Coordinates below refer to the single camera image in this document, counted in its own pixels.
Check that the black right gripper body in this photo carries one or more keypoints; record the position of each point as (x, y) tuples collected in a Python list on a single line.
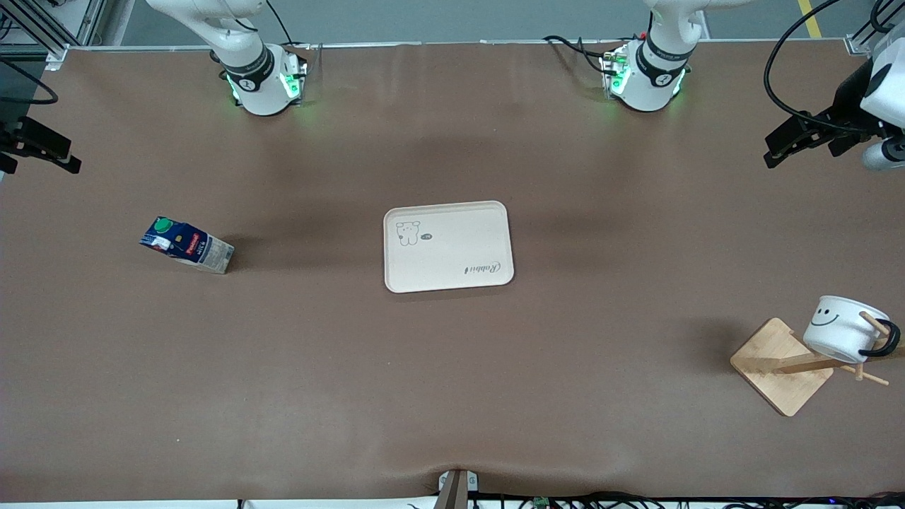
[(10, 138)]

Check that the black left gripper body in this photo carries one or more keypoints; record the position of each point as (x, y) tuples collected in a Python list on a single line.
[(846, 107)]

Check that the blue milk carton green cap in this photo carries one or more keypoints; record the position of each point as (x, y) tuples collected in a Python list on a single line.
[(201, 247)]

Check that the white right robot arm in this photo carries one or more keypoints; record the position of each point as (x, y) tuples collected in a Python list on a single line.
[(256, 86)]

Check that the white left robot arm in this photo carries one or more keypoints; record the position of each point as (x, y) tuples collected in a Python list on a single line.
[(647, 88)]

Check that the wooden cup rack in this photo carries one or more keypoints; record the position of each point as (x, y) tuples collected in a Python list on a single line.
[(781, 371)]

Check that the cream tray with Rabbit print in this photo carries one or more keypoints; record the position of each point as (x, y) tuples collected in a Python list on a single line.
[(452, 247)]

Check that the aluminium frame profile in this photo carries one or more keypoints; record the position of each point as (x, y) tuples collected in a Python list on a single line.
[(56, 35), (866, 32)]

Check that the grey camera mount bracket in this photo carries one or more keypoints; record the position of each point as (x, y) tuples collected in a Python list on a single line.
[(457, 488)]

